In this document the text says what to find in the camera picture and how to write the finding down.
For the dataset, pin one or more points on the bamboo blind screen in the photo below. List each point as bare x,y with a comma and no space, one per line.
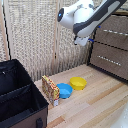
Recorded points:
33,36

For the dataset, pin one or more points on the blue plastic bowl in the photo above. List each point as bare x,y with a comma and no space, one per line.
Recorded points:
64,90

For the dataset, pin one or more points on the black fabric storage bag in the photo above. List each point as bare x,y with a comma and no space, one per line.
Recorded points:
16,96

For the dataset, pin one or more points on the yellow plastic bowl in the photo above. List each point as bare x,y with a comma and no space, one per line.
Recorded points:
78,83

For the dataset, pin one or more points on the brown drawer cabinet frame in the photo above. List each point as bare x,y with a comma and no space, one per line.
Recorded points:
90,50

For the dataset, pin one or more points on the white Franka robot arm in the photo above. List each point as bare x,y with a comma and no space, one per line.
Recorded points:
100,13

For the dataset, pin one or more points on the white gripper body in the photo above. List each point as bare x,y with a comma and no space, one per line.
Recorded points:
81,40

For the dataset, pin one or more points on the granola bars cardboard box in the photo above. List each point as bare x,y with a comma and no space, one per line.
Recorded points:
50,90

